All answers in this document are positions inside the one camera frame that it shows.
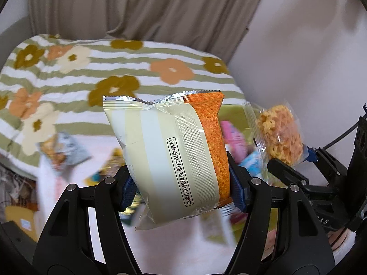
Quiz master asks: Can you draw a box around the beige curtain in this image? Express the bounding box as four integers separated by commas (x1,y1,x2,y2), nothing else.
29,0,271,61

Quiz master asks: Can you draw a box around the black cable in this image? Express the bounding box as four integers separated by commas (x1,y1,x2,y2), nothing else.
324,120,362,150

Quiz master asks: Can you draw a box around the flower print striped blanket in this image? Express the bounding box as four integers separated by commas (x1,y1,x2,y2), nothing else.
0,34,244,167

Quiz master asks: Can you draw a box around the yellow cardboard box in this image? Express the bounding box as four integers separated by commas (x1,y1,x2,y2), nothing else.
4,205,39,241

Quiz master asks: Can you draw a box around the person's right forearm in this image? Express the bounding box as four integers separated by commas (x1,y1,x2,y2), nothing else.
333,233,359,262

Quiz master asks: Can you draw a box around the grey padded headboard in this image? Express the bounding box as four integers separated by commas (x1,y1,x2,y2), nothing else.
0,16,36,63

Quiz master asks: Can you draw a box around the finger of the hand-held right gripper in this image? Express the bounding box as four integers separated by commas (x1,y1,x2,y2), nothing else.
303,146,348,179
267,157,311,190

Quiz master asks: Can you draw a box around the black and yellow snack packet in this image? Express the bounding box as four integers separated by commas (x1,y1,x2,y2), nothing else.
84,147,127,187

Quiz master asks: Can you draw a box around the light blue snack packet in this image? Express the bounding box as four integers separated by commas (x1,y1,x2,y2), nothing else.
239,150,263,178

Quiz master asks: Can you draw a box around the person's right hand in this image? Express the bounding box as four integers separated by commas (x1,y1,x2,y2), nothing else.
328,230,350,250

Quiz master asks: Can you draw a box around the clear packet of orange crackers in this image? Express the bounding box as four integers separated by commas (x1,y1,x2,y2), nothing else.
243,102,304,178

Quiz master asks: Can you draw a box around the grey cracker snack packet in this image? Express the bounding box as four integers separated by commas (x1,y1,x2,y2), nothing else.
39,132,92,176

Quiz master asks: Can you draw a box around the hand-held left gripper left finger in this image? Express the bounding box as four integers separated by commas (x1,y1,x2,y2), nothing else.
32,166,142,275

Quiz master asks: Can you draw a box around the cream and orange snack packet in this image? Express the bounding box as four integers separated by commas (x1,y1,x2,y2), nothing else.
103,90,233,232

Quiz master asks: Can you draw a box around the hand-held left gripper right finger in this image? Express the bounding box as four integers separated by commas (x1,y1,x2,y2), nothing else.
225,150,336,275

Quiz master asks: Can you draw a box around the green cardboard box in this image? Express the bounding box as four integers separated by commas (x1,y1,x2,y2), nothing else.
201,104,280,245

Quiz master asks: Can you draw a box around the pink snack packet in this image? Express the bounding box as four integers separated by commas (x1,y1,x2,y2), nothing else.
221,120,254,161

